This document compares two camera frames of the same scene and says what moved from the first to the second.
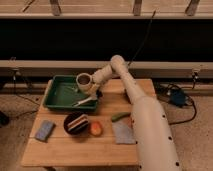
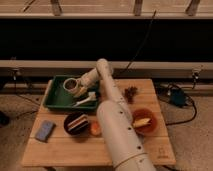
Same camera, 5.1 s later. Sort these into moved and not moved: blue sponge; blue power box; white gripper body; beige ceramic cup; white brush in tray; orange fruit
Moved: beige ceramic cup; white gripper body
Not moved: orange fruit; blue sponge; blue power box; white brush in tray
